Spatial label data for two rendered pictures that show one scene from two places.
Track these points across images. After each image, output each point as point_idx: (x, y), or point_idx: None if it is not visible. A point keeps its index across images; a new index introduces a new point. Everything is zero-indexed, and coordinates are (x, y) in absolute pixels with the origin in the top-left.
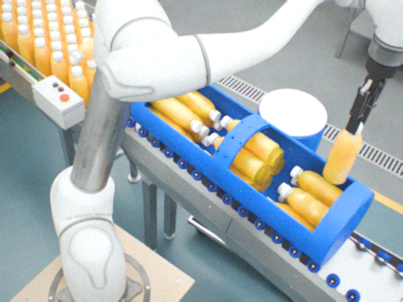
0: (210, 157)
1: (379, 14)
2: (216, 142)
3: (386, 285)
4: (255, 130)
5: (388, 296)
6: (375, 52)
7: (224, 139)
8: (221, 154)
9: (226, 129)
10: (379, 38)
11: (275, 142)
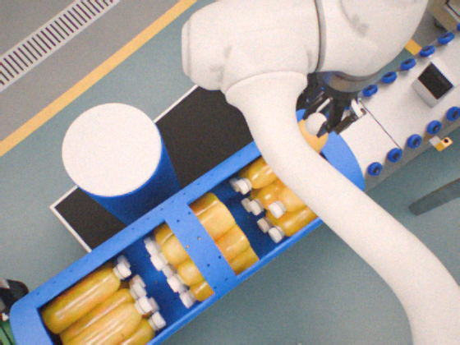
0: (213, 297)
1: (366, 64)
2: (186, 282)
3: (357, 127)
4: (205, 232)
5: (370, 131)
6: (361, 85)
7: (204, 277)
8: (220, 283)
9: (125, 251)
10: (366, 75)
11: (218, 205)
